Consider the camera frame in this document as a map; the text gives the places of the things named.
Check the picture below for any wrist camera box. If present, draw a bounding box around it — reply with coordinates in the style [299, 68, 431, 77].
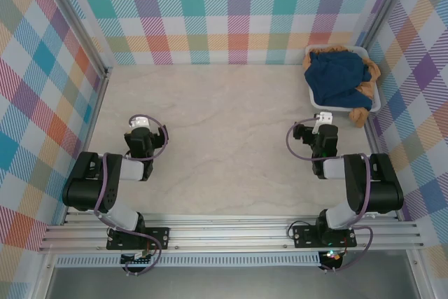
[127, 116, 167, 141]
[293, 111, 333, 146]

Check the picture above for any white slotted cable duct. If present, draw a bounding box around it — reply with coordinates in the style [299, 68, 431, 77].
[55, 256, 321, 267]

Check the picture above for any aluminium frame post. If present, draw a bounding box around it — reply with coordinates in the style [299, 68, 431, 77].
[356, 0, 417, 51]
[33, 0, 113, 79]

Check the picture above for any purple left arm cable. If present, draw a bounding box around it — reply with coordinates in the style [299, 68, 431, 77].
[93, 113, 169, 276]

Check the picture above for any aluminium mounting rail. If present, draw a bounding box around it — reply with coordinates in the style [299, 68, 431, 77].
[38, 211, 424, 253]

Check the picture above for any tan t-shirt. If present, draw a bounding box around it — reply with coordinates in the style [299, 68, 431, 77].
[302, 45, 382, 128]

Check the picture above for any white plastic basket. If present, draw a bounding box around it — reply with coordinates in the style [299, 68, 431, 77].
[304, 43, 382, 113]

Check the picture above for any navy blue t-shirt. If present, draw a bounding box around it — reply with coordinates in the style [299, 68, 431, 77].
[303, 50, 374, 113]

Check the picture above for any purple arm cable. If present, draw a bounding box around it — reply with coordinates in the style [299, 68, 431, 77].
[286, 122, 374, 274]
[93, 113, 169, 276]

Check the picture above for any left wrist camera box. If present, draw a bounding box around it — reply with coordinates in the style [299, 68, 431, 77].
[127, 116, 167, 141]

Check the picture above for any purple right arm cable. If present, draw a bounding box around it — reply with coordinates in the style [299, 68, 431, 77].
[286, 122, 374, 274]

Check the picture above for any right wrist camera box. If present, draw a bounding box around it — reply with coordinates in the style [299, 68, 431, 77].
[293, 111, 333, 146]

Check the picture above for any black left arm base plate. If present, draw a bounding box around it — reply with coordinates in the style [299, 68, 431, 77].
[106, 227, 171, 251]

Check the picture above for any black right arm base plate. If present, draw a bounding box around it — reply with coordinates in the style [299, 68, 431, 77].
[292, 224, 358, 249]

